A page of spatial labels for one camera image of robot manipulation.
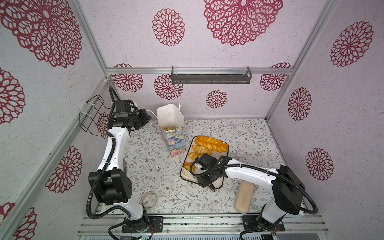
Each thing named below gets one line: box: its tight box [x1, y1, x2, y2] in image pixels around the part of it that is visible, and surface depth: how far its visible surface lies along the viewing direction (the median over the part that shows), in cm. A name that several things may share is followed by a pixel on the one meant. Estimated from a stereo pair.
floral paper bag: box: [156, 104, 186, 158], surface depth 94 cm
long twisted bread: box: [195, 136, 229, 153], surface depth 104 cm
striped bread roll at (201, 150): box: [192, 144, 212, 156], surface depth 100 cm
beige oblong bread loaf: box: [235, 180, 255, 213], surface depth 80 cm
